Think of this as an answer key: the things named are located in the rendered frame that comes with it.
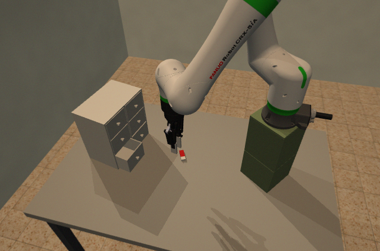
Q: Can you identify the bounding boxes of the small beige chest of drawers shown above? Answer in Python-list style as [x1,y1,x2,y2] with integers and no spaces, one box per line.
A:
[71,80,142,169]

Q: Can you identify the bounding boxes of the grey drawer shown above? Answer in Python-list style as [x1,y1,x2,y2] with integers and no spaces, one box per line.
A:
[115,138,145,172]
[110,124,131,154]
[105,108,127,140]
[129,107,146,135]
[132,122,148,142]
[125,91,143,121]

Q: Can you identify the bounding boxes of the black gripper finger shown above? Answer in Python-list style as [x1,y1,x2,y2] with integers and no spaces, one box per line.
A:
[164,122,178,154]
[177,116,184,148]

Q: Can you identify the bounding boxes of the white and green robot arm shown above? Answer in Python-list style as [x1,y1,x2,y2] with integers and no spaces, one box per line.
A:
[155,0,333,130]

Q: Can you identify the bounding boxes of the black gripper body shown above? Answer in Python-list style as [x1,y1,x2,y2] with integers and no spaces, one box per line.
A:
[164,113,184,129]

